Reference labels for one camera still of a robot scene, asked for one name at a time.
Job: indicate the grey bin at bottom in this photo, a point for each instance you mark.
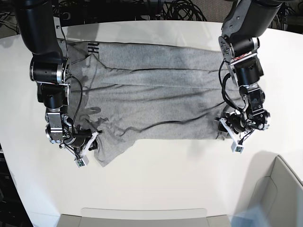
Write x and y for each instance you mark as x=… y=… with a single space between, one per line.
x=90 y=217

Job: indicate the grey bin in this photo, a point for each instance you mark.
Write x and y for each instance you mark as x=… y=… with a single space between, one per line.
x=277 y=200
x=90 y=217

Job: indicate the blue translucent plastic sheet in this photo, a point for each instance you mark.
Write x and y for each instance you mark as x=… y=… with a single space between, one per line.
x=248 y=215

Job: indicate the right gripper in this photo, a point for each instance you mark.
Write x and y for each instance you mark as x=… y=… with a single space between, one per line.
x=82 y=142

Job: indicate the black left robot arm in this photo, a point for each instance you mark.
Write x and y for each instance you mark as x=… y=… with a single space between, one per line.
x=239 y=43

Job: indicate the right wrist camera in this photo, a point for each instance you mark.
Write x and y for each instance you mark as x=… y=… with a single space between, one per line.
x=81 y=162

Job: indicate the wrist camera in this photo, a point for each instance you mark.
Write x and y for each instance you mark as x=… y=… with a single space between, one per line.
x=237 y=147
x=81 y=162

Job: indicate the grey bin at right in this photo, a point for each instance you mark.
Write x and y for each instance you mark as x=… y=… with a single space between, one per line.
x=277 y=200

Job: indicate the grey T-shirt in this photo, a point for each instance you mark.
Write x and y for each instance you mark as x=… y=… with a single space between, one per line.
x=144 y=91

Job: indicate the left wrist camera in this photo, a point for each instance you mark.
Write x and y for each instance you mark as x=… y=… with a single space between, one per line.
x=237 y=147

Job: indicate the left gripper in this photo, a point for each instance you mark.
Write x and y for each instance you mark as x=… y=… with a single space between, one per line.
x=233 y=122

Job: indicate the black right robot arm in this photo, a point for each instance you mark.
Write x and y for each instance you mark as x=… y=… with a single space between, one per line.
x=50 y=66

